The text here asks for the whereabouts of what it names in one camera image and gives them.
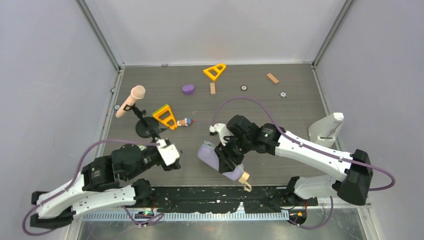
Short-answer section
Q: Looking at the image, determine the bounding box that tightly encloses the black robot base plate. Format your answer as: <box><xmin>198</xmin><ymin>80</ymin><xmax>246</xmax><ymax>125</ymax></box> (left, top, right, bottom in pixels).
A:
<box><xmin>132</xmin><ymin>186</ymin><xmax>318</xmax><ymax>214</ymax></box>

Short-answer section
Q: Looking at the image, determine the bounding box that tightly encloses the yellow triangle frame block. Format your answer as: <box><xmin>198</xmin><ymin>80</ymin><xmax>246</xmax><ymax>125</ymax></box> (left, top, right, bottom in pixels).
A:
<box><xmin>202</xmin><ymin>63</ymin><xmax>227</xmax><ymax>82</ymax></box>

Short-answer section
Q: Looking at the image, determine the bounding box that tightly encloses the white glasses case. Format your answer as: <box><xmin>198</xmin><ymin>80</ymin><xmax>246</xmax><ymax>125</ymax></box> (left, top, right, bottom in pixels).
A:
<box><xmin>197</xmin><ymin>141</ymin><xmax>245</xmax><ymax>181</ymax></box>

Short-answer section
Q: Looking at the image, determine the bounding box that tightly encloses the small ice cream toy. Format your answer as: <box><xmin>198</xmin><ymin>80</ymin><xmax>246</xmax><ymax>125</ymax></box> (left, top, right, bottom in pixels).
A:
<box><xmin>177</xmin><ymin>118</ymin><xmax>194</xmax><ymax>127</ymax></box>

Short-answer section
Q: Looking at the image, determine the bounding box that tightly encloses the beige folding umbrella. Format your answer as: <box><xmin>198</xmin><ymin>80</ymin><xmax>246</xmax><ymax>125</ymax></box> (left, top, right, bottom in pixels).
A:
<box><xmin>237</xmin><ymin>171</ymin><xmax>252</xmax><ymax>192</ymax></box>

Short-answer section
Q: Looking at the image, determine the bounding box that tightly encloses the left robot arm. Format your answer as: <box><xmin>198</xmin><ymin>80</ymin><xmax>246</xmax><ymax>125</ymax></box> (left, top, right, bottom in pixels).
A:
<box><xmin>29</xmin><ymin>143</ymin><xmax>181</xmax><ymax>230</ymax></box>

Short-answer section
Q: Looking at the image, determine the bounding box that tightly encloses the pink toy microphone on stand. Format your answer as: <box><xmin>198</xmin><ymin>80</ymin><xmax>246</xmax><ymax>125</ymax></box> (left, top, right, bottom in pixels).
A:
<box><xmin>115</xmin><ymin>85</ymin><xmax>161</xmax><ymax>139</ymax></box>

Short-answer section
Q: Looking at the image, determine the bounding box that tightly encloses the white stand holder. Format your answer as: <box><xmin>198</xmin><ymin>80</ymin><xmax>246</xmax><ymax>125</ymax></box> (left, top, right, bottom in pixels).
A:
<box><xmin>308</xmin><ymin>112</ymin><xmax>344</xmax><ymax>148</ymax></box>

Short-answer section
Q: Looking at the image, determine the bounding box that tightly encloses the purple heart-shaped box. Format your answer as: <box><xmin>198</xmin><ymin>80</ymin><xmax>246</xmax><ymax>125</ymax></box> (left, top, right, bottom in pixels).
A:
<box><xmin>182</xmin><ymin>84</ymin><xmax>195</xmax><ymax>95</ymax></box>

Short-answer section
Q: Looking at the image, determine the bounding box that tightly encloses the orange green triangle block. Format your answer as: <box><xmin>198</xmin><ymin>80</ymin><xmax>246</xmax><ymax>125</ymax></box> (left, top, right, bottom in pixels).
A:
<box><xmin>152</xmin><ymin>104</ymin><xmax>178</xmax><ymax>130</ymax></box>

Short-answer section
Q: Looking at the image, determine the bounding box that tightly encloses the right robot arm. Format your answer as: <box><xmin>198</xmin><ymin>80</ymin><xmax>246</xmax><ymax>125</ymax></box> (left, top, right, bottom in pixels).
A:
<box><xmin>209</xmin><ymin>115</ymin><xmax>374</xmax><ymax>206</ymax></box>

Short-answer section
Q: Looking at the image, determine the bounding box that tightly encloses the small wooden block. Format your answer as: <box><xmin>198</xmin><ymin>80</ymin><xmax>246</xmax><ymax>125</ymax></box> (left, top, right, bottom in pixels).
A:
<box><xmin>209</xmin><ymin>82</ymin><xmax>216</xmax><ymax>96</ymax></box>
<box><xmin>266</xmin><ymin>73</ymin><xmax>279</xmax><ymax>84</ymax></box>

